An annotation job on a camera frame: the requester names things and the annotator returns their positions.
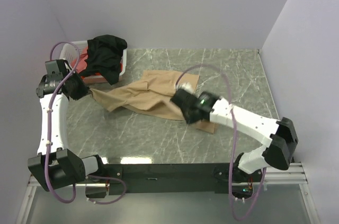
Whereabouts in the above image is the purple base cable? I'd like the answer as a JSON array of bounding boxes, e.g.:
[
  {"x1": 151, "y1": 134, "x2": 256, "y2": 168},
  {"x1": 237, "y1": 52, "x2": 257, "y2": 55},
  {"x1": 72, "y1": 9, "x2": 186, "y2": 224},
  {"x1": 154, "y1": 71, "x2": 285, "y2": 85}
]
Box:
[{"x1": 86, "y1": 176, "x2": 127, "y2": 205}]

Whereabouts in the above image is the black t-shirt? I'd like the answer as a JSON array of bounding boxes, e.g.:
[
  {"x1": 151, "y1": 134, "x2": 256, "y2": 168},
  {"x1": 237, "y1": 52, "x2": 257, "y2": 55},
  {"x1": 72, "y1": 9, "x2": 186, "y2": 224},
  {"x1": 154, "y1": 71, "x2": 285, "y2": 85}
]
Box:
[{"x1": 79, "y1": 34, "x2": 128, "y2": 85}]

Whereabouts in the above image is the pink t-shirt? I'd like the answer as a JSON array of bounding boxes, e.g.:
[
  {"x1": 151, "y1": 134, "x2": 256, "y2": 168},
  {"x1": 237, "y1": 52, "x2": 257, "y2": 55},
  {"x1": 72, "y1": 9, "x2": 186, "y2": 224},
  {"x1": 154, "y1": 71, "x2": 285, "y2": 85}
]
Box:
[{"x1": 76, "y1": 47, "x2": 88, "y2": 74}]

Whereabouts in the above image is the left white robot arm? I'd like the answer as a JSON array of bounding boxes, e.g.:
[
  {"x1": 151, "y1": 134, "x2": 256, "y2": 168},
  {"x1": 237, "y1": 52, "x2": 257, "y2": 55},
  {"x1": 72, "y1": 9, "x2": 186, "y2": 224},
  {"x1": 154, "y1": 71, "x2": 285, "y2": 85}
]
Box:
[{"x1": 28, "y1": 59, "x2": 106, "y2": 191}]

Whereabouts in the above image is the beige t-shirt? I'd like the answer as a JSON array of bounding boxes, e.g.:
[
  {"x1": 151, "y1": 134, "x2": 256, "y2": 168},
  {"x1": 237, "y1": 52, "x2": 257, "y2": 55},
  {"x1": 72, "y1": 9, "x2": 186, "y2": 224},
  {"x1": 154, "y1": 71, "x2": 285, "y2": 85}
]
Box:
[{"x1": 88, "y1": 69, "x2": 220, "y2": 135}]

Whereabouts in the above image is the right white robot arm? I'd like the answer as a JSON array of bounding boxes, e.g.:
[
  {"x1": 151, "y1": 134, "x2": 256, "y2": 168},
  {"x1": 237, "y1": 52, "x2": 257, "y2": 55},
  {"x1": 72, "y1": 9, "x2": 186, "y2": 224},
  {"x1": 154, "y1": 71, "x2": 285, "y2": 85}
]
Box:
[{"x1": 170, "y1": 88, "x2": 298, "y2": 183}]

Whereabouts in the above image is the white plastic basket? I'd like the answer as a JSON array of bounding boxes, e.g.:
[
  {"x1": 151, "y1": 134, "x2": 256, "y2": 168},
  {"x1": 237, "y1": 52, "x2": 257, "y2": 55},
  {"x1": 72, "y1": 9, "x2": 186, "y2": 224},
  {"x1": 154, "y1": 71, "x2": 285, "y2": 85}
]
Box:
[{"x1": 59, "y1": 40, "x2": 128, "y2": 85}]

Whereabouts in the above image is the aluminium rail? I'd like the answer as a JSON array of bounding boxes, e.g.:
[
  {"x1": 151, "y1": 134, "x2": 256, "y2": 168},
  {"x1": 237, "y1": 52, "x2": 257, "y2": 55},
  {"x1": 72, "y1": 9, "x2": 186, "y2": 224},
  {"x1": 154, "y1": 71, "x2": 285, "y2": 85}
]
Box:
[{"x1": 264, "y1": 163, "x2": 308, "y2": 184}]

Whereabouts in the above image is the black base beam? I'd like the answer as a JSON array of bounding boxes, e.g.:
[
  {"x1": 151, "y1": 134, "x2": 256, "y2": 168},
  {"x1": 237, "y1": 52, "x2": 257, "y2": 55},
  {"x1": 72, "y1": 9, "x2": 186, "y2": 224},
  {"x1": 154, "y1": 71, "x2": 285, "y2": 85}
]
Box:
[{"x1": 84, "y1": 163, "x2": 255, "y2": 196}]

